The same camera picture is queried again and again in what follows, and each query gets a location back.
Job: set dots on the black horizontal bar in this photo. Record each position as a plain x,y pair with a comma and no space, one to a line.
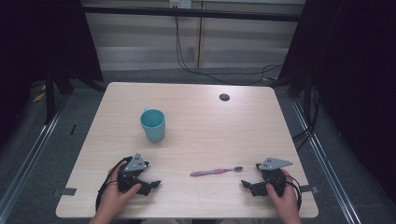
186,13

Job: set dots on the pink grey toothbrush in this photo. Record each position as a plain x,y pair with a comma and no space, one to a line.
214,171

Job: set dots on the person's left hand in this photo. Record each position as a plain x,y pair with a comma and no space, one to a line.
112,199

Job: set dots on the black metal stand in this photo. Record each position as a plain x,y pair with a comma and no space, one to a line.
49,96
308,99

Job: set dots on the white wall socket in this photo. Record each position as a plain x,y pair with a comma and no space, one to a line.
180,3

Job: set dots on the person's right hand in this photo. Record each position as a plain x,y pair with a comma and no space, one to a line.
288,203

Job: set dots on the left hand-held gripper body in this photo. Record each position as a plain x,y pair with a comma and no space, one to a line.
136,164

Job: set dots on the grey tape piece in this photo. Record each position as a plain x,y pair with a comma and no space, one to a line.
309,188
68,191

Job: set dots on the aluminium floor rail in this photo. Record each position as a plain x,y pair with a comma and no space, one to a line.
327,168
34,149

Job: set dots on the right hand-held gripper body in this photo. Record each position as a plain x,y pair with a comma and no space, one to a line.
274,164

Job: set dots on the teal cup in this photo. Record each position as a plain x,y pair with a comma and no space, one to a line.
154,130

